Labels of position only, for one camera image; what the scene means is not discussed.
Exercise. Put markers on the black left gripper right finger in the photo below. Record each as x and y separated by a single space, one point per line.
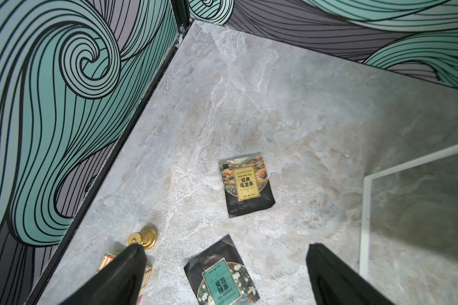
334 282

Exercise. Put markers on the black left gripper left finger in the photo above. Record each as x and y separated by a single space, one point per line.
103 288

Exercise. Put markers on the green label tea bag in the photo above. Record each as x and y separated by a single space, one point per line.
218 276

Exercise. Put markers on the yellow label tea bag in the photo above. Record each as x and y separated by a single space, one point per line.
246 184

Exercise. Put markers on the white metal wooden shelf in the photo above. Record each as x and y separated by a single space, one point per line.
411 207

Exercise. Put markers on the red gold card box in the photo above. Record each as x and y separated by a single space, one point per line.
128 276

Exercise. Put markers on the small brass object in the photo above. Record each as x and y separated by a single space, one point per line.
147 237

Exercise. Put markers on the black frame post left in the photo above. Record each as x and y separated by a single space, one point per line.
181 14

